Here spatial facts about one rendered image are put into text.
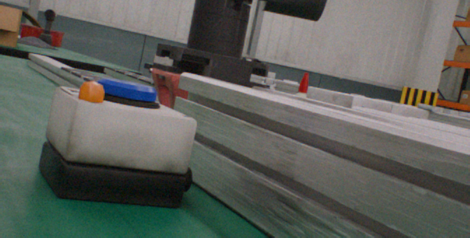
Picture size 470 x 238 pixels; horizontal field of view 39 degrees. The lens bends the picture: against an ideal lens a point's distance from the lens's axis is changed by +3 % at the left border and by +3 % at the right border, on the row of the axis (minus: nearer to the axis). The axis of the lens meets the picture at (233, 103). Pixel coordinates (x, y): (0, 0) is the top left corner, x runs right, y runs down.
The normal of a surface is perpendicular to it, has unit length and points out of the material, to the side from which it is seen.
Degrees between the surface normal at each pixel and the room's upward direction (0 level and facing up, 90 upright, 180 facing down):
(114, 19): 90
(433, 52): 90
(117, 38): 90
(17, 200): 0
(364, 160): 90
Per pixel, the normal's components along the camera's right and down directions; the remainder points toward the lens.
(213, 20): -0.21, 0.02
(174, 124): 0.41, 0.14
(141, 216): 0.20, -0.98
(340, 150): -0.89, -0.16
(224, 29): 0.22, 0.11
